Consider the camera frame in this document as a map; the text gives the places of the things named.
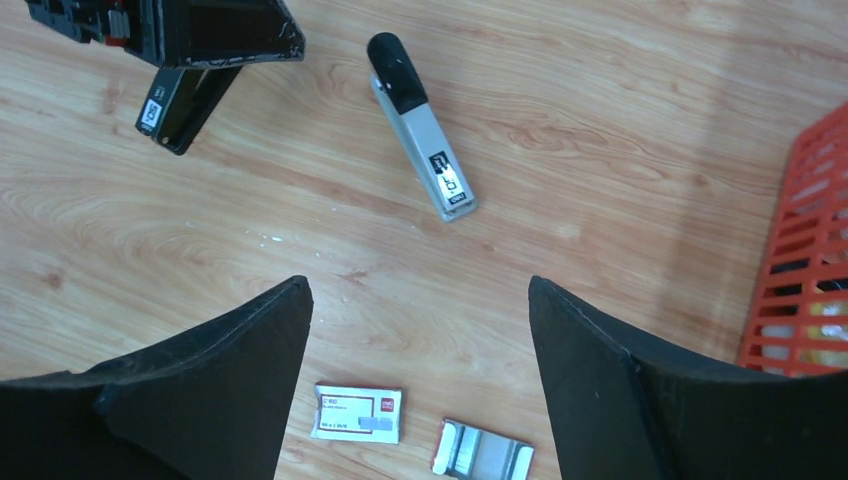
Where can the red plastic basket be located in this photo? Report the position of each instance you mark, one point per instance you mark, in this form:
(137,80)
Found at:
(797,324)

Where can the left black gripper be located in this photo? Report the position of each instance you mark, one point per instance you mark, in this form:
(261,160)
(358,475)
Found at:
(180,34)

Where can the red white staple box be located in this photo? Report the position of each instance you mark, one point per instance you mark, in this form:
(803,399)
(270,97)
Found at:
(358,414)

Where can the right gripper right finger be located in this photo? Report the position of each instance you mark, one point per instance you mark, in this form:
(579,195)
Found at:
(626,404)

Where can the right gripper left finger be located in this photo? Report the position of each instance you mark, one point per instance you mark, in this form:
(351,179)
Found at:
(211,402)

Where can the grey and black stapler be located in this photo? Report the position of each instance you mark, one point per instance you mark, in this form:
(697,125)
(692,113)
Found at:
(401,94)

